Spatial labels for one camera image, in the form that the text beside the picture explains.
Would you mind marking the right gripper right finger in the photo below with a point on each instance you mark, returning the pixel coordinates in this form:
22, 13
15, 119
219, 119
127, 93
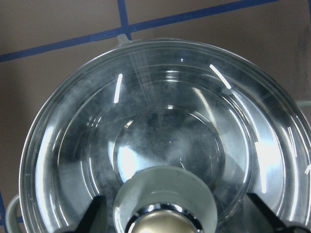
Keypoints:
259, 218

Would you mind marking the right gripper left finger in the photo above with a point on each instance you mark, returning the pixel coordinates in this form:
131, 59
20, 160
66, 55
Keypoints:
94, 220

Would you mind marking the glass pot lid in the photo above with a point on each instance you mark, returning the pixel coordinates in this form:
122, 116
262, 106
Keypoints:
155, 136

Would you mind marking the pale green cooking pot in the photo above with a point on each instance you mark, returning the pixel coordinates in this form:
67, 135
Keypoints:
279, 109

